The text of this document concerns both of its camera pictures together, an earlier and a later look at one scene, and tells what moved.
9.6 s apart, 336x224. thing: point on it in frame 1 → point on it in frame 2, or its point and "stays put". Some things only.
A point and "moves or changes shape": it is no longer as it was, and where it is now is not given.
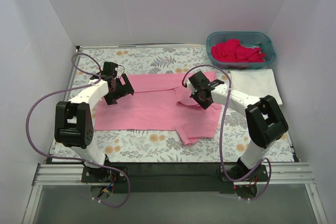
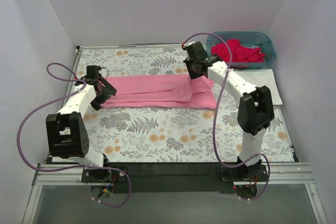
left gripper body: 123,87 → 107,91
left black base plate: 93,174 stays put
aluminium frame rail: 296,174 stays put
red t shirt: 232,50 stays put
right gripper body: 200,84 → 191,69
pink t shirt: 160,102 moves or changes shape
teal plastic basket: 256,39 stays put
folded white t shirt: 259,82 stays put
